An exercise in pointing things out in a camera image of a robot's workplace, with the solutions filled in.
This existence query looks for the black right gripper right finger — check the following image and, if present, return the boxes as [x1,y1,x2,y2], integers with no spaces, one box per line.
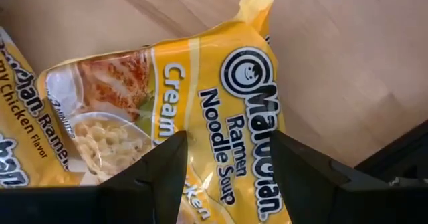
[270,130,428,224]

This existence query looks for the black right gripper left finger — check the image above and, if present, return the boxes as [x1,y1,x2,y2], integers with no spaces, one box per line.
[0,130,189,224]

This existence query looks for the yellow Maruchan noodle pack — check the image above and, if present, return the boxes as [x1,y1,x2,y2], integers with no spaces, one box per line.
[0,25,83,189]
[36,0,292,224]

